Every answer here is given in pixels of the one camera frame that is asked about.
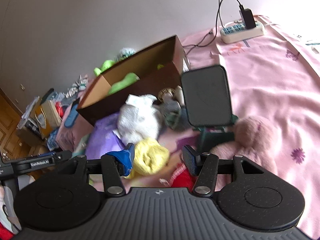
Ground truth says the stack of cardboard boxes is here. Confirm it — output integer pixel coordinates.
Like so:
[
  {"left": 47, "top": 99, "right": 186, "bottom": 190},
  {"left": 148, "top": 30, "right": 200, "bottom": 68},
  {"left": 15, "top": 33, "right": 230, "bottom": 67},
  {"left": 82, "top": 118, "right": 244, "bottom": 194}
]
[{"left": 16, "top": 127, "right": 49, "bottom": 156}]

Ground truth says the white power strip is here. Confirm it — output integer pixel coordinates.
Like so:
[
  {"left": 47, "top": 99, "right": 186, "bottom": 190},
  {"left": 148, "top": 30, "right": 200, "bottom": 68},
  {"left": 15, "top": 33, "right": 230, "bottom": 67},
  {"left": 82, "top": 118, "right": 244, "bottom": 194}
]
[{"left": 220, "top": 21, "right": 266, "bottom": 44}]

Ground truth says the grey plush toy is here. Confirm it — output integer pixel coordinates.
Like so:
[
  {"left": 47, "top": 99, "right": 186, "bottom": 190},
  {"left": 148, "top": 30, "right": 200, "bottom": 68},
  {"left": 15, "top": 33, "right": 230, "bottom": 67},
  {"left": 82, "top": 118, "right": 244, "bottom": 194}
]
[{"left": 159, "top": 99, "right": 192, "bottom": 131}]

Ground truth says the white plush toy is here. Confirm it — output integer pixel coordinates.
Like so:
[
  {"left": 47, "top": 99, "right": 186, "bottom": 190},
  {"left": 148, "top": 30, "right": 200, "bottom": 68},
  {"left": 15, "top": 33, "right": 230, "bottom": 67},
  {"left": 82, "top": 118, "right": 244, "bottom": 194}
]
[{"left": 117, "top": 94, "right": 163, "bottom": 144}]

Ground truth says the white cable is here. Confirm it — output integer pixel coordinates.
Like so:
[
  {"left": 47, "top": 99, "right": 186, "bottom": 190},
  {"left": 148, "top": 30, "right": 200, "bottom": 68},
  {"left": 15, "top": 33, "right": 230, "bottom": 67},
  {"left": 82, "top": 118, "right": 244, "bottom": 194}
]
[{"left": 216, "top": 0, "right": 226, "bottom": 28}]

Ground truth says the black cup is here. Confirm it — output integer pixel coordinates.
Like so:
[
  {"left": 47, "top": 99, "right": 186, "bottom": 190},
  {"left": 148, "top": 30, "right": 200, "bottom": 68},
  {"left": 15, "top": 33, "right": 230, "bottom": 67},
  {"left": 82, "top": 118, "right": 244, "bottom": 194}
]
[{"left": 24, "top": 119, "right": 40, "bottom": 134}]

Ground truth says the beige paper bag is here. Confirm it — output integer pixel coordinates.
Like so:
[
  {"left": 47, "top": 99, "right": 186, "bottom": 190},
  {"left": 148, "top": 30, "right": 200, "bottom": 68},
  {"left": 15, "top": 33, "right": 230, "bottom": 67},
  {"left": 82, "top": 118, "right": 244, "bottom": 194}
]
[{"left": 34, "top": 100, "right": 62, "bottom": 139}]

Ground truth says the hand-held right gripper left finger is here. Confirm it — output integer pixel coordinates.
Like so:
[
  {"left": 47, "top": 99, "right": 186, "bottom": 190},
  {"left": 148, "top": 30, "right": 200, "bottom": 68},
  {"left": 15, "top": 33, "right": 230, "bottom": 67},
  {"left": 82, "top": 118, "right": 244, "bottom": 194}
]
[{"left": 57, "top": 142, "right": 136, "bottom": 197}]

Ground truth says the white green pompom plush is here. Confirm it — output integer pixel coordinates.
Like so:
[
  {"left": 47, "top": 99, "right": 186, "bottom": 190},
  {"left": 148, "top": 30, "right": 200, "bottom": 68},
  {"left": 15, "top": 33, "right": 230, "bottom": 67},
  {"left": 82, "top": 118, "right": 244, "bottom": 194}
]
[{"left": 116, "top": 47, "right": 136, "bottom": 62}]

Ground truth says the stack of papers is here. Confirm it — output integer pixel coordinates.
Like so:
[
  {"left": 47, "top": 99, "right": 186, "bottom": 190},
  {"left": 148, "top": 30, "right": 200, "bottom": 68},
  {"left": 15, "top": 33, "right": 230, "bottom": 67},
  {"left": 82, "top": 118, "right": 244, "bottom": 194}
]
[{"left": 21, "top": 96, "right": 41, "bottom": 121}]

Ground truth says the black charger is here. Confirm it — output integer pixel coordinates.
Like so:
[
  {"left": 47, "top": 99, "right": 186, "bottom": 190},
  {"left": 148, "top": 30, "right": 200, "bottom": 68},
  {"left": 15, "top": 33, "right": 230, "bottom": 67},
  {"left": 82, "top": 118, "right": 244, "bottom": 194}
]
[{"left": 239, "top": 5, "right": 258, "bottom": 30}]

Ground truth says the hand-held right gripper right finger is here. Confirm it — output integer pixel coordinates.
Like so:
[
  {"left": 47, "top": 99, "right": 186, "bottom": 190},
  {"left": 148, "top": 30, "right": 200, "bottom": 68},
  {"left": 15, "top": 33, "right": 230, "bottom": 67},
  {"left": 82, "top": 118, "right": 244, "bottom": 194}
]
[{"left": 182, "top": 145, "right": 264, "bottom": 197}]

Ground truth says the black charger cable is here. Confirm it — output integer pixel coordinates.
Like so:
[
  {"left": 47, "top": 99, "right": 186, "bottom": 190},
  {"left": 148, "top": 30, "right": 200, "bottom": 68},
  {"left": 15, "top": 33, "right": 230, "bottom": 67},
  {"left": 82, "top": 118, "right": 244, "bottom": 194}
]
[{"left": 182, "top": 0, "right": 244, "bottom": 53}]

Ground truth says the green frog plush toy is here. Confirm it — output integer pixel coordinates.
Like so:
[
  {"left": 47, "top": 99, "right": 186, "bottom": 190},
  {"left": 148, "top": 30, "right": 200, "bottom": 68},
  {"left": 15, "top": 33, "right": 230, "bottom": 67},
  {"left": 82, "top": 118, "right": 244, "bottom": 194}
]
[{"left": 93, "top": 59, "right": 116, "bottom": 77}]

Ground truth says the white and red cloth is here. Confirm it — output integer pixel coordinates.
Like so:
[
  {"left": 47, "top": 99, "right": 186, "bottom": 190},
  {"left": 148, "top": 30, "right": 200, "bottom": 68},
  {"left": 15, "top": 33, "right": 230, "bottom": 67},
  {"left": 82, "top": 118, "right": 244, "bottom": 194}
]
[{"left": 0, "top": 180, "right": 22, "bottom": 236}]

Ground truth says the blue glasses case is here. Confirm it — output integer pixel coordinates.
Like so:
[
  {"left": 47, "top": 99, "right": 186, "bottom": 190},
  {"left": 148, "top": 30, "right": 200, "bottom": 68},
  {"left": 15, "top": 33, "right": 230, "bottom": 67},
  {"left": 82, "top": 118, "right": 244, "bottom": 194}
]
[{"left": 63, "top": 102, "right": 80, "bottom": 128}]

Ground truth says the yellow cloth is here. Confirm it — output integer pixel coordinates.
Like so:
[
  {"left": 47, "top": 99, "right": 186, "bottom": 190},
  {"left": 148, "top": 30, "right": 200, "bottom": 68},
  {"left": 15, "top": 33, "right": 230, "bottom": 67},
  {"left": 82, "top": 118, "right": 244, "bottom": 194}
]
[{"left": 124, "top": 137, "right": 171, "bottom": 180}]

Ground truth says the pink plush bear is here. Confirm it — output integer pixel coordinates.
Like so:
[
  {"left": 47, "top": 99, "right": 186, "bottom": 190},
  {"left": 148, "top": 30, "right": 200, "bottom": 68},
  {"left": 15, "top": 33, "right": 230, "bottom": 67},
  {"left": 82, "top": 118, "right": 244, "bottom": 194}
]
[{"left": 209, "top": 116, "right": 278, "bottom": 180}]

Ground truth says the dark green flat object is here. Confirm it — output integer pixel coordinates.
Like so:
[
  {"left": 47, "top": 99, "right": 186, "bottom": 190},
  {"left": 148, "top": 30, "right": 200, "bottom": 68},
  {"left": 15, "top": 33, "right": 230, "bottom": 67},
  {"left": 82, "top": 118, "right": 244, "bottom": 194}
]
[{"left": 39, "top": 87, "right": 56, "bottom": 105}]

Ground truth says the blue patterned cloth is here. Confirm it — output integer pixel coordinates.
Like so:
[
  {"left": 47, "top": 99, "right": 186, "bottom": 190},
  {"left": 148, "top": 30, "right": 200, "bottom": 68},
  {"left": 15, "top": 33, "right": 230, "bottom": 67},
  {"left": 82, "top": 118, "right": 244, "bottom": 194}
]
[{"left": 46, "top": 127, "right": 61, "bottom": 151}]

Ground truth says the pink bedsheet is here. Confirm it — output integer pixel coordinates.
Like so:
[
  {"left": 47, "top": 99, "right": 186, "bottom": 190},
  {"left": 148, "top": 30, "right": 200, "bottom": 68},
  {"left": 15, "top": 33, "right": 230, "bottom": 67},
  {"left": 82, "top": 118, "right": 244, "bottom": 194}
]
[{"left": 55, "top": 14, "right": 320, "bottom": 232}]

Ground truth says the purple plastic packet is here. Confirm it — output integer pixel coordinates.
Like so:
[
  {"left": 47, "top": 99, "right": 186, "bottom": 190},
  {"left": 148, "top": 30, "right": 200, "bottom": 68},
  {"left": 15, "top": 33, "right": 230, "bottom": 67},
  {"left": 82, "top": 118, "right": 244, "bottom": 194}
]
[{"left": 86, "top": 112, "right": 125, "bottom": 161}]

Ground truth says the brown cardboard box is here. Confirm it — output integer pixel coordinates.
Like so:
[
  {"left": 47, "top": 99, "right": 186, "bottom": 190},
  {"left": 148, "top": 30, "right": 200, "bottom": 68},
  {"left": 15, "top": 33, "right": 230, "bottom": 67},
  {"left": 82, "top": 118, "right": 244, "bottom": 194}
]
[{"left": 76, "top": 35, "right": 192, "bottom": 127}]

